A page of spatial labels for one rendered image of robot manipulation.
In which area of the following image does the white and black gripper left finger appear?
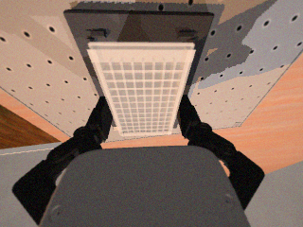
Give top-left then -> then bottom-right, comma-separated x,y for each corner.
12,96 -> 113,227

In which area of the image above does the white well plate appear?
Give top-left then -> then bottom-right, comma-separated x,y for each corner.
87,42 -> 196,136

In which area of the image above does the grey flat base plate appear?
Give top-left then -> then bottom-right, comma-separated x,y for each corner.
0,0 -> 303,138

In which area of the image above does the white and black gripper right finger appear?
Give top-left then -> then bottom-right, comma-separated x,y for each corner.
176,95 -> 265,211

